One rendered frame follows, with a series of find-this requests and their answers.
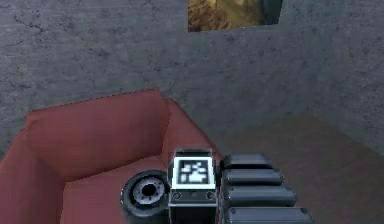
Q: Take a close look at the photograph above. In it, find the brown framed wall picture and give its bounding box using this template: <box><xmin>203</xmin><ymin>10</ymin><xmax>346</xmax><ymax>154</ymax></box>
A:
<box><xmin>187</xmin><ymin>0</ymin><xmax>284</xmax><ymax>33</ymax></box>

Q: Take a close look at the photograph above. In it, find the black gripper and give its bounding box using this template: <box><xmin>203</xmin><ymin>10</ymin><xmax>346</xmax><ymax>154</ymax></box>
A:
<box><xmin>120</xmin><ymin>169</ymin><xmax>172</xmax><ymax>224</ymax></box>

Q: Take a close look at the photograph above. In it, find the red armchair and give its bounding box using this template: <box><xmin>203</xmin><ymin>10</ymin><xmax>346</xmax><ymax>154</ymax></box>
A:
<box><xmin>0</xmin><ymin>87</ymin><xmax>224</xmax><ymax>224</ymax></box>

